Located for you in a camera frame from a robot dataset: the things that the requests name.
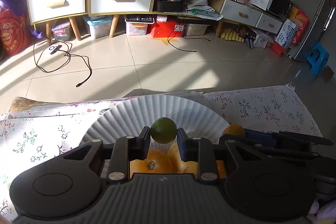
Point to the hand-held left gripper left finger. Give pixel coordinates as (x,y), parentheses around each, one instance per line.
(146,144)

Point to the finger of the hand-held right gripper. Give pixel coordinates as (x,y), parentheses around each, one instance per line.
(262,138)
(283,152)

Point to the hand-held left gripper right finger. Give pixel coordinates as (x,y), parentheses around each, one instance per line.
(180,146)

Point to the green lime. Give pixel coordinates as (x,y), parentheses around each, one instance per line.
(164,131)

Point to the small orange tangerine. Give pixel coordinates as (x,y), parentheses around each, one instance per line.
(234,130)

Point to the white ribbed plate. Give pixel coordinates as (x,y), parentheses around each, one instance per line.
(157,110)

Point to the person's right hand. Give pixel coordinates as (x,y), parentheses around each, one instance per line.
(324,213)

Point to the yellow speckled pear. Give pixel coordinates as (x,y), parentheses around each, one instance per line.
(173,152)

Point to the large yellow orange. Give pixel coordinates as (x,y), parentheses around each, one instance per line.
(151,164)

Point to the cardboard piece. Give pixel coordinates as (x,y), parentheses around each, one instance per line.
(328,73)

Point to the blue plastic stool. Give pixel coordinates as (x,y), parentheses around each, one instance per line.
(319,57)

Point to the blue and white carton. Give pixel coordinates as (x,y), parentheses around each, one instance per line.
(284,35)

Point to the yellow egg carton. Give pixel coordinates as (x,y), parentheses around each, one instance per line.
(232,36)

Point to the floral tablecloth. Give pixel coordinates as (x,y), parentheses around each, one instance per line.
(39,134)

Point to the red storage box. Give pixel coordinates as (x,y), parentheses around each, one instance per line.
(165,28)

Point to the clear plastic storage box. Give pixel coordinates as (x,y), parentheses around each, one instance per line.
(98,28)
(195,30)
(62,31)
(137,26)

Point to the red gift box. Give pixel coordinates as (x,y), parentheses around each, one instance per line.
(299,20)

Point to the low wooden tv cabinet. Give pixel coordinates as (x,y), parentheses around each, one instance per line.
(241,14)

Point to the silver refrigerator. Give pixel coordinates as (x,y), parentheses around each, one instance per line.
(312,11)

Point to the white microwave oven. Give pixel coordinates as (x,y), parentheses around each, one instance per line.
(278,1)

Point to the pile of folded papers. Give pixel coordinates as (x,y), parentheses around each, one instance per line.
(203,6)

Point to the red printed bag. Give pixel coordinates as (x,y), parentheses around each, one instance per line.
(13,35)

